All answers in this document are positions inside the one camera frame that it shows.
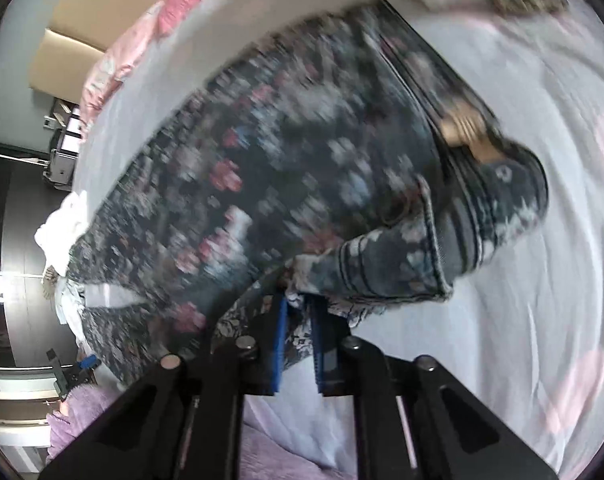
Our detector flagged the dark floral pants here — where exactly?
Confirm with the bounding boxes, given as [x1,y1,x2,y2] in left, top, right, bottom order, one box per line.
[64,2,550,392]

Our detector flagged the white garment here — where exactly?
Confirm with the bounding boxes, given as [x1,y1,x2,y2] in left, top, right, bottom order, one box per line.
[34,191,91,272]

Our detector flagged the beige padded headboard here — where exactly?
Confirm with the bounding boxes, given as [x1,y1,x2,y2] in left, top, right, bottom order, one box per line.
[29,0,173,107]

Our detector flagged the black sliding wardrobe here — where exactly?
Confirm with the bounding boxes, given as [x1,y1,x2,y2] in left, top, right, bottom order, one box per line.
[0,150,83,411]

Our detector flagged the white nightstand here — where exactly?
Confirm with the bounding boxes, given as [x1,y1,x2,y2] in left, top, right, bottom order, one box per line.
[43,99,84,192]

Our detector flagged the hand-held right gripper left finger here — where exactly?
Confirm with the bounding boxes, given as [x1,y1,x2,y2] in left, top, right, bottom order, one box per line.
[39,292,289,480]

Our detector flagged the beige striped garment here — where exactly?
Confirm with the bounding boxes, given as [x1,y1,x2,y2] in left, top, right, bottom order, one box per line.
[42,269,65,303]

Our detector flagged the light pink printed pillow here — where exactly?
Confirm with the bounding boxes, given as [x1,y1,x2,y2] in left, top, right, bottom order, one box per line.
[78,0,165,137]

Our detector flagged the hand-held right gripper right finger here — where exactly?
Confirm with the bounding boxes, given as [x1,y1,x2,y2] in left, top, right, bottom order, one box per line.
[309,295,558,480]

